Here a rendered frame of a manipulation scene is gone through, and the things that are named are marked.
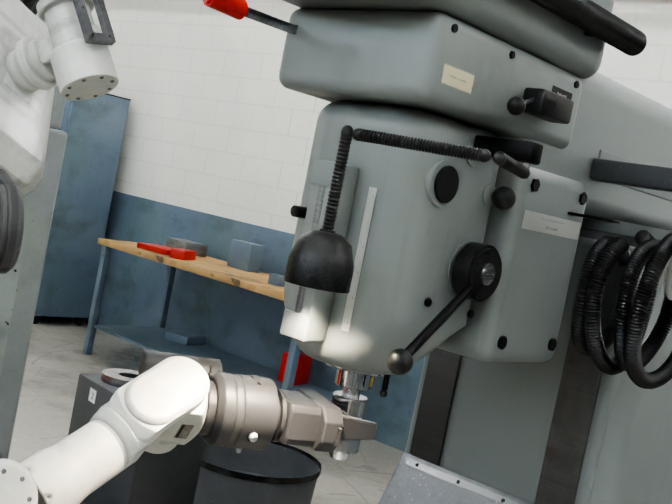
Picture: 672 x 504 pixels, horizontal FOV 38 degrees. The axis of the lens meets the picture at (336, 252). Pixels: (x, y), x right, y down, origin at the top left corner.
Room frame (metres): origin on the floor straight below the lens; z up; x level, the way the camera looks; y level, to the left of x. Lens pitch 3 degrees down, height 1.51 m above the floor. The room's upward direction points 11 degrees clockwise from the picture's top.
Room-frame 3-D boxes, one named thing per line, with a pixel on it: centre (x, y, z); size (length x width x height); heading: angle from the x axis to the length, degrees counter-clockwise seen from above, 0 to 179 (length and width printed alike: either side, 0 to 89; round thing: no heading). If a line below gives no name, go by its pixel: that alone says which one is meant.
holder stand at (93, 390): (1.56, 0.26, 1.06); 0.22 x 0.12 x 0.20; 42
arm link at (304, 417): (1.20, 0.03, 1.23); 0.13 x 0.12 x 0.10; 24
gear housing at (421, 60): (1.26, -0.08, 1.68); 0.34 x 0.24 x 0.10; 139
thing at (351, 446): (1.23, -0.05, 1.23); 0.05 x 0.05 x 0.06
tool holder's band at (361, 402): (1.23, -0.05, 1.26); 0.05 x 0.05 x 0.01
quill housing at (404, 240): (1.24, -0.06, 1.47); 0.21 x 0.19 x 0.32; 49
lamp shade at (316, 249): (1.05, 0.01, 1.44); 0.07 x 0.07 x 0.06
